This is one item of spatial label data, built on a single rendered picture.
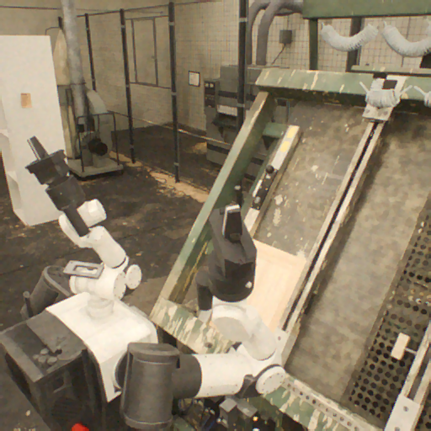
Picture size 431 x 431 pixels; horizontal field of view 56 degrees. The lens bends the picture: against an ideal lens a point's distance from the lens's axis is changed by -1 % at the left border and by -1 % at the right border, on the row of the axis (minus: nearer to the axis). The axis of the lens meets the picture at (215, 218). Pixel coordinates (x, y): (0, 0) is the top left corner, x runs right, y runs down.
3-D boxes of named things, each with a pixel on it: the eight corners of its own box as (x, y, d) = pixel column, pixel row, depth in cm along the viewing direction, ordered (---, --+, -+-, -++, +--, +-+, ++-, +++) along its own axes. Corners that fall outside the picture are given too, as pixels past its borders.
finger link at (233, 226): (242, 204, 63) (241, 231, 68) (222, 210, 63) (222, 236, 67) (246, 212, 62) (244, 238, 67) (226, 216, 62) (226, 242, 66)
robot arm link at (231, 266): (216, 269, 63) (217, 310, 72) (275, 255, 64) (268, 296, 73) (195, 213, 71) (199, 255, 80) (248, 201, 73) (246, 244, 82)
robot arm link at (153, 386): (198, 417, 84) (139, 424, 75) (174, 404, 91) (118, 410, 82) (204, 359, 86) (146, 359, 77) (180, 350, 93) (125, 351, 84)
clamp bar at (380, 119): (265, 357, 156) (234, 351, 138) (386, 90, 169) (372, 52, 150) (287, 370, 150) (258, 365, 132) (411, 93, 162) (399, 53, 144)
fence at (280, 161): (202, 320, 178) (197, 318, 175) (293, 129, 188) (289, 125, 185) (210, 325, 175) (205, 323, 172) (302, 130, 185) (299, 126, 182)
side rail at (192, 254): (173, 299, 199) (158, 295, 190) (268, 103, 210) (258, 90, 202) (182, 304, 195) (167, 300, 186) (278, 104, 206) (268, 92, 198)
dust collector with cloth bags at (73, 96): (52, 163, 719) (30, 27, 631) (90, 157, 759) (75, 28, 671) (82, 183, 620) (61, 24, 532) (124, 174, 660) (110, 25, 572)
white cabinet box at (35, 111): (13, 211, 520) (-24, 36, 438) (58, 201, 553) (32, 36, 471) (27, 226, 476) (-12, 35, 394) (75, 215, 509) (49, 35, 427)
